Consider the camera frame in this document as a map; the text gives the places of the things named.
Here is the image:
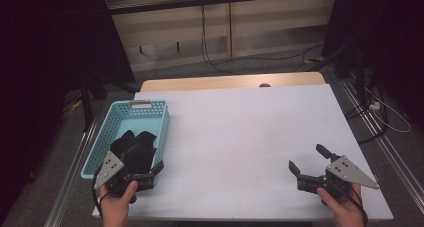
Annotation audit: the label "hand-held gripper black cable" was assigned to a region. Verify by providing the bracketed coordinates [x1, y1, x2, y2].
[91, 165, 111, 219]
[346, 186, 370, 227]

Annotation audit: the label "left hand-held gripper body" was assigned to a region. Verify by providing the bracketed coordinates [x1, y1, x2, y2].
[94, 151, 158, 195]

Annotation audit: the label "black cable bundle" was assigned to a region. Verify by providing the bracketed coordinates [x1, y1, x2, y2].
[344, 71, 390, 145]

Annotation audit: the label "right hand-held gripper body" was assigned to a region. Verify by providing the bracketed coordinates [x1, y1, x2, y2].
[296, 155, 380, 200]

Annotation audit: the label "black pants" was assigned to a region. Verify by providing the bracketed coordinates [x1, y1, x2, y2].
[109, 130, 158, 175]

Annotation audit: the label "left hand-held gripper black cable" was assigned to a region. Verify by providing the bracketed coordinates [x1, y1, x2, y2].
[91, 165, 111, 219]

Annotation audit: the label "aluminium floor rail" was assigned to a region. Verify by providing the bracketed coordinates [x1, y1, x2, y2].
[339, 76, 424, 215]
[44, 120, 100, 227]

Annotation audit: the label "right hand-held gripper black cable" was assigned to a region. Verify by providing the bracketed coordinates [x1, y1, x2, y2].
[346, 186, 370, 227]

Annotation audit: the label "person's right hand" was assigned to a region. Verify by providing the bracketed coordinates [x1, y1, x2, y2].
[316, 182, 367, 227]

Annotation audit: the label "black tripod stand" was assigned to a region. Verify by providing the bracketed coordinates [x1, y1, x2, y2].
[79, 70, 141, 132]

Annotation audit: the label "dark curtain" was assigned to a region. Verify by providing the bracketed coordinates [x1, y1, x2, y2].
[0, 0, 136, 221]
[321, 0, 424, 128]

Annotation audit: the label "black metal stand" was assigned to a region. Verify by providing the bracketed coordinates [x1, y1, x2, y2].
[308, 40, 368, 105]

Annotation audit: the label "person's left hand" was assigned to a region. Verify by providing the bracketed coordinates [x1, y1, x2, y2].
[98, 181, 139, 227]

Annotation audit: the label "beige wooden cabinet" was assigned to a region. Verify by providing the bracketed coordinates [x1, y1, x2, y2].
[101, 0, 338, 73]

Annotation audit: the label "black hanging cable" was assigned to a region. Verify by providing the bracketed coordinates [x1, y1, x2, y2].
[199, 5, 241, 76]

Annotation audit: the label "white cable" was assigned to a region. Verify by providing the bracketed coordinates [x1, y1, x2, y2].
[364, 86, 412, 134]

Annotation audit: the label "light blue plastic basket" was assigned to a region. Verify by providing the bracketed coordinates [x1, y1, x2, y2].
[80, 99, 171, 181]

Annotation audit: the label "black floor cable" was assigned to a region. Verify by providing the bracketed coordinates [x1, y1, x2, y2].
[213, 43, 325, 74]

